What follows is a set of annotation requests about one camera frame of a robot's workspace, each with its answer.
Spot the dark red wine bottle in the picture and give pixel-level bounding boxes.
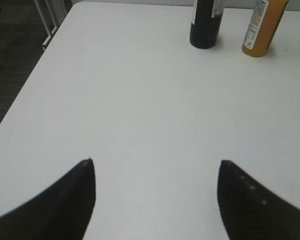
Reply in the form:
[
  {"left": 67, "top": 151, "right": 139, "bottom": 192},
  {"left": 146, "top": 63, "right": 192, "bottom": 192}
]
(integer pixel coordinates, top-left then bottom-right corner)
[{"left": 189, "top": 0, "right": 226, "bottom": 49}]

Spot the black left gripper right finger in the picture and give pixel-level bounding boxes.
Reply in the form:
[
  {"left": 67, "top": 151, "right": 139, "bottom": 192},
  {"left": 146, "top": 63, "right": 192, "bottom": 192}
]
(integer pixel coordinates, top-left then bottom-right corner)
[{"left": 217, "top": 160, "right": 300, "bottom": 240}]

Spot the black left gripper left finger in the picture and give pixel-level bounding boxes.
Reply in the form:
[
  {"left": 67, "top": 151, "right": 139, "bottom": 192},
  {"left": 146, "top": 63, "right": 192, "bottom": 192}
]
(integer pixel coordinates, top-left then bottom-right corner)
[{"left": 0, "top": 158, "right": 96, "bottom": 240}]

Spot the orange juice bottle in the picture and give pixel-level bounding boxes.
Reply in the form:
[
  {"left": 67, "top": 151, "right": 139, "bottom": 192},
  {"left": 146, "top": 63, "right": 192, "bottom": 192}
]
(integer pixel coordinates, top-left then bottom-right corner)
[{"left": 241, "top": 0, "right": 289, "bottom": 57}]

